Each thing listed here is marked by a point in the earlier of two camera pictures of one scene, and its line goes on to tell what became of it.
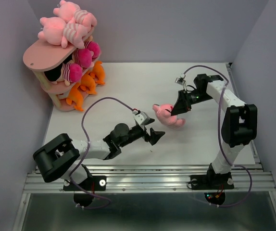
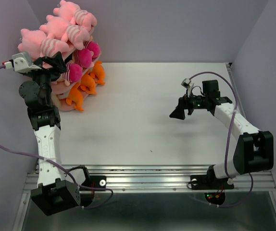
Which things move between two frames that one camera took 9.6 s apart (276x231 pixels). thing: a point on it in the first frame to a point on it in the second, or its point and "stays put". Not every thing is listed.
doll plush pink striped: (94, 46) stays put
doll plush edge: (67, 72) stays put
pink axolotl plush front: (163, 112) to (35, 43)
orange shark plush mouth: (98, 71) stays put
